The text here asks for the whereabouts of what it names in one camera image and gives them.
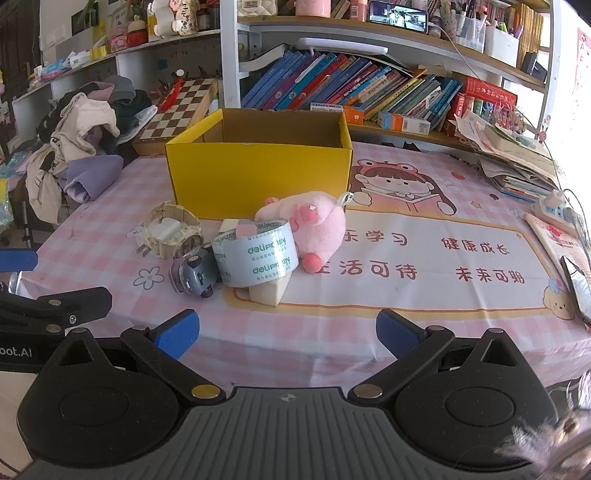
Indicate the white shelf unit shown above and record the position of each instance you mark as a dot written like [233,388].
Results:
[221,51]

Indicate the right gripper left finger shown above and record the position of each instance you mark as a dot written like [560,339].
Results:
[156,353]

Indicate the white power strip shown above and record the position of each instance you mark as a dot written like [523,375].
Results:
[554,210]

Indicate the row of colourful books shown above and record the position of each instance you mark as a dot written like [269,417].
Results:
[360,86]

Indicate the smartphone on shelf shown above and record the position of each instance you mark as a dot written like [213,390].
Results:
[399,16]

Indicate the white tape roll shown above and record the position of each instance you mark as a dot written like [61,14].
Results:
[256,256]

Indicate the white charger plug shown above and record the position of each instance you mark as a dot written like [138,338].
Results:
[138,235]

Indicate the stack of papers and books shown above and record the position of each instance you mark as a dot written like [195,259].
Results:
[513,168]

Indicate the red book box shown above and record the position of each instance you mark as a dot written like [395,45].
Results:
[493,104]

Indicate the pile of clothes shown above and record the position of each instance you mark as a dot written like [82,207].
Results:
[78,158]

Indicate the grey tally counter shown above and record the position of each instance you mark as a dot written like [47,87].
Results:
[194,272]

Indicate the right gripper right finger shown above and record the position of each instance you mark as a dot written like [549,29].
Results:
[417,351]

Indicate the orange white small box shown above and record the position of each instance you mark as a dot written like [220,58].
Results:
[399,123]

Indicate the white pen holder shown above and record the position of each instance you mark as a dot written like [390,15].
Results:
[501,46]

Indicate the pink cylindrical container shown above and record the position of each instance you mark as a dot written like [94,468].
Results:
[313,8]

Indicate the wooden chessboard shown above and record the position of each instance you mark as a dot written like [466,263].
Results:
[191,105]

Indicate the white cat figurine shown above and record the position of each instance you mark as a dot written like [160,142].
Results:
[175,17]

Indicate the yellow cardboard box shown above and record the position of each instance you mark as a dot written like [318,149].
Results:
[230,162]

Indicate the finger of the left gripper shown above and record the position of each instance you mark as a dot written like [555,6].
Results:
[17,260]
[55,312]

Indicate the pink plush pig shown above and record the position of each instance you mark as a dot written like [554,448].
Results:
[318,223]

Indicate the cream wooden block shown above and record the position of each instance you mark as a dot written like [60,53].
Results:
[270,290]

